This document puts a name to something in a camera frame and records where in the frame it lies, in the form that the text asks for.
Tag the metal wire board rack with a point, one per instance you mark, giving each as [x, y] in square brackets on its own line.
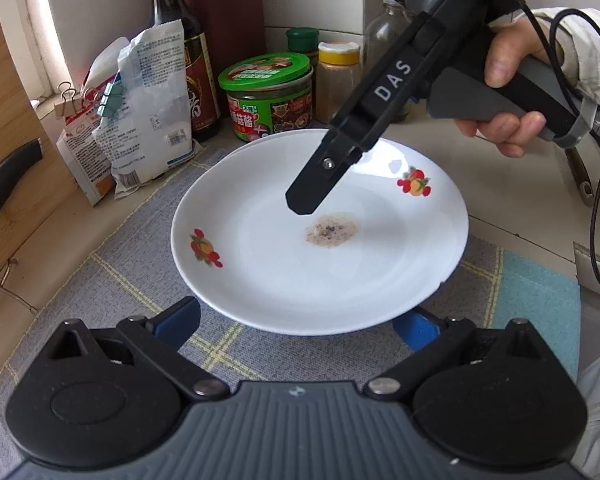
[4, 291]

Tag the green cap spice bottle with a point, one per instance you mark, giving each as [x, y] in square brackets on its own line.
[304, 40]

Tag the green lid mushroom sauce jar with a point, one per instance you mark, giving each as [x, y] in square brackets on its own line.
[269, 94]

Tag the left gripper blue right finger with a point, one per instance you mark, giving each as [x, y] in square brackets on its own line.
[436, 344]

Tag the person's right hand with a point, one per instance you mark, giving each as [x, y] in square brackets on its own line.
[511, 45]

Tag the bamboo cutting board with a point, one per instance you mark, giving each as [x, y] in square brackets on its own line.
[47, 184]

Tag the white blue salt bag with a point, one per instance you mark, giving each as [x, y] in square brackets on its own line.
[145, 129]

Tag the person's right forearm sleeve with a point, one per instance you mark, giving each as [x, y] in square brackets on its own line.
[580, 45]

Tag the grey checked dish mat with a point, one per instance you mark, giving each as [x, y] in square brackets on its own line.
[133, 272]

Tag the black handled kitchen knife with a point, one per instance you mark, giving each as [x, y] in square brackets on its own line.
[15, 165]

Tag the yellow cap spice shaker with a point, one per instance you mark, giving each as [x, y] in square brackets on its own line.
[338, 73]

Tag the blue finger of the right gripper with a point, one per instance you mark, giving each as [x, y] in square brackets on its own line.
[331, 160]

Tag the dark soy sauce bottle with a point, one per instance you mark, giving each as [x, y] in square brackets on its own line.
[203, 106]

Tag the dark glass pepper jar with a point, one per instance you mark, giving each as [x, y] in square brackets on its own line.
[383, 31]

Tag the orange white clipped bag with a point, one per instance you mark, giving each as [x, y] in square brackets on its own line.
[87, 163]

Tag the white plate with fruit print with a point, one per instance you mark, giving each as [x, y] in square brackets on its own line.
[384, 240]

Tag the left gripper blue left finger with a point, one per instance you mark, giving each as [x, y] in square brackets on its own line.
[156, 342]

